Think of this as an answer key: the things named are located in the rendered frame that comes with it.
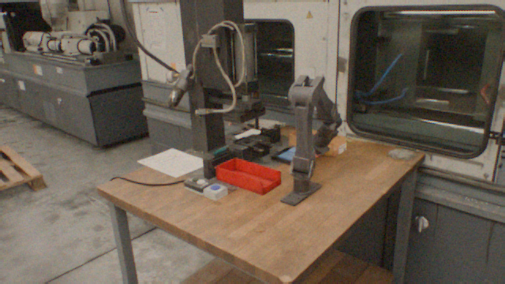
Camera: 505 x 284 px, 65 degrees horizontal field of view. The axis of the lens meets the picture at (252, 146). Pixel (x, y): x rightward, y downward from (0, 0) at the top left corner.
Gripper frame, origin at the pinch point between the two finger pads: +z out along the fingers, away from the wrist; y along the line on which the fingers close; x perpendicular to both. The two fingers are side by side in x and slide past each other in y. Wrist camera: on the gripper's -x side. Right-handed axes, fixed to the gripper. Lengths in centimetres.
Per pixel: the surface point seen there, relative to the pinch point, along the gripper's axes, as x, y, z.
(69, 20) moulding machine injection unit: -127, 434, 193
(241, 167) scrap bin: 22.8, 16.3, 11.4
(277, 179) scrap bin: 23.0, -1.0, 1.4
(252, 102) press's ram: 10.7, 31.4, -9.9
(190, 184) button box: 48, 20, 13
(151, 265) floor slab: 22, 45, 134
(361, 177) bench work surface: -2.8, -22.9, -8.6
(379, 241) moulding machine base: -50, -45, 48
